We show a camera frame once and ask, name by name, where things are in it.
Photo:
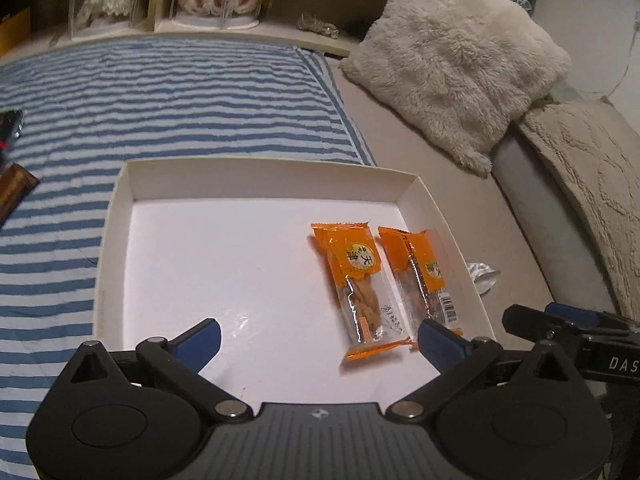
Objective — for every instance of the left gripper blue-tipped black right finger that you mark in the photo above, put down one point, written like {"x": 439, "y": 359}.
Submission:
{"x": 461, "y": 364}

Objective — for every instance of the white shallow cardboard box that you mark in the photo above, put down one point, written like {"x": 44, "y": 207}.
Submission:
{"x": 231, "y": 239}

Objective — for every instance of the brown gold snack packet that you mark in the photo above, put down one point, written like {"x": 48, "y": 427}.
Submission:
{"x": 16, "y": 183}

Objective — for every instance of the blue white striped quilt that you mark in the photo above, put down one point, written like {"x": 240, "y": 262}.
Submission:
{"x": 86, "y": 110}

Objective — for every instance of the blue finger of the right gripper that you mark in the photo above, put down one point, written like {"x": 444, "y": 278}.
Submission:
{"x": 575, "y": 315}

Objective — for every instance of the orange snack packet right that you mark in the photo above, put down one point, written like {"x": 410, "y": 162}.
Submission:
{"x": 419, "y": 280}

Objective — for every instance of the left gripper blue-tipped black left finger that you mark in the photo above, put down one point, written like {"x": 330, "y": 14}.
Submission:
{"x": 175, "y": 366}

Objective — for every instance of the orange snack packet left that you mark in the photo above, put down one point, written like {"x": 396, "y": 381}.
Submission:
{"x": 372, "y": 319}

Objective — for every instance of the orange snack packet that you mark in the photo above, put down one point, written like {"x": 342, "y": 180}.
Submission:
{"x": 419, "y": 280}
{"x": 372, "y": 319}

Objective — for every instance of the small object on shelf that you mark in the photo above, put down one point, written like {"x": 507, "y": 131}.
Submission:
{"x": 309, "y": 23}

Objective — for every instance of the small clear crumpled wrapper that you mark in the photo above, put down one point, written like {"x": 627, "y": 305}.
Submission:
{"x": 483, "y": 275}

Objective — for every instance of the beige textured blanket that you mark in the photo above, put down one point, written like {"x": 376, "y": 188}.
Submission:
{"x": 594, "y": 154}

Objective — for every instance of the wooden headboard shelf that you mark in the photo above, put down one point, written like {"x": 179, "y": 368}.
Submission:
{"x": 41, "y": 25}

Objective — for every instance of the dark red-label snack packet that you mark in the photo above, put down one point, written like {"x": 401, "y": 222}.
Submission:
{"x": 11, "y": 124}

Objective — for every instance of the fluffy cream pillow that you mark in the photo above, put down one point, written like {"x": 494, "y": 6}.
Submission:
{"x": 458, "y": 70}

